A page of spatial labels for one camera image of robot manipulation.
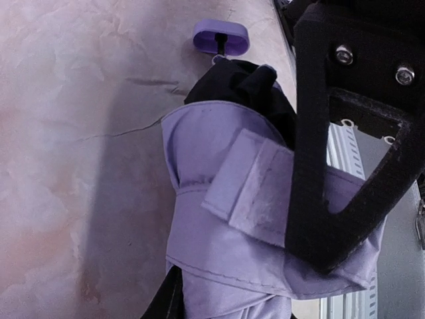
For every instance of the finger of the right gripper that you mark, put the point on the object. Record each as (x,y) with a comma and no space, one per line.
(369,58)

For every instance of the lilac folding umbrella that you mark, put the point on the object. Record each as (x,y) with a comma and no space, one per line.
(229,152)

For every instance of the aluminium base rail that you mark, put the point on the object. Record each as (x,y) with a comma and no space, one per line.
(356,145)

